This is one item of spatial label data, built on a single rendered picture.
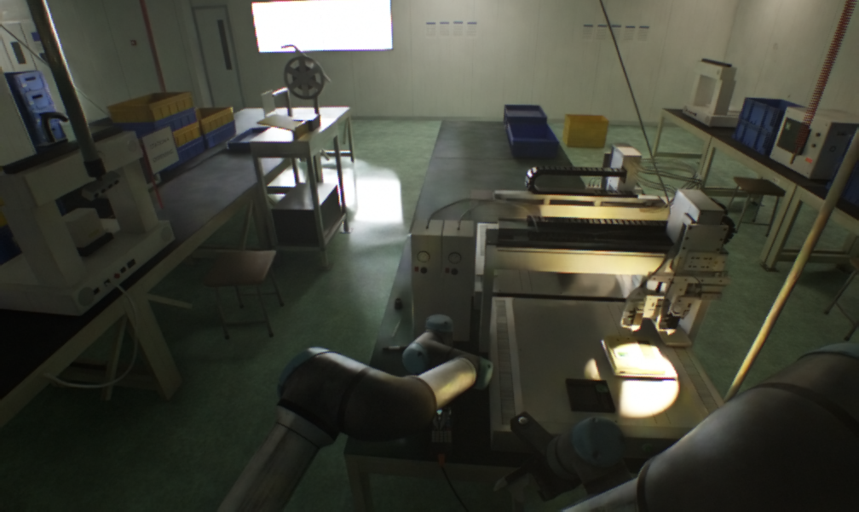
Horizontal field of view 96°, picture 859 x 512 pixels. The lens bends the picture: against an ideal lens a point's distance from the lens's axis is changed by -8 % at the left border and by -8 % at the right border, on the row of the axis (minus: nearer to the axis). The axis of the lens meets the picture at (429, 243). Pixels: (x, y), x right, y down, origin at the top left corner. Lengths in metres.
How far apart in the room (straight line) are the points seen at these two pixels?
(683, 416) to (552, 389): 0.39
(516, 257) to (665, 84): 7.76
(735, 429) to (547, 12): 8.07
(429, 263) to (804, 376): 1.21
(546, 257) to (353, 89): 7.46
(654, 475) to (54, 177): 2.18
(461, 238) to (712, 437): 1.14
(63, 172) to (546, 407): 2.07
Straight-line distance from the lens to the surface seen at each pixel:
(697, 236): 1.40
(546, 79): 8.39
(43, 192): 2.20
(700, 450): 0.40
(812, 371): 0.46
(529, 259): 1.42
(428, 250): 1.46
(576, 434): 0.75
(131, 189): 2.59
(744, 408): 0.41
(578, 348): 1.59
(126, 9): 10.18
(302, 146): 3.24
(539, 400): 1.39
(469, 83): 8.29
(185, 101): 4.46
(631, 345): 1.61
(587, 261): 1.46
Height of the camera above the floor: 1.89
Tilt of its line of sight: 29 degrees down
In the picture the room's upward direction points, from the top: 1 degrees counter-clockwise
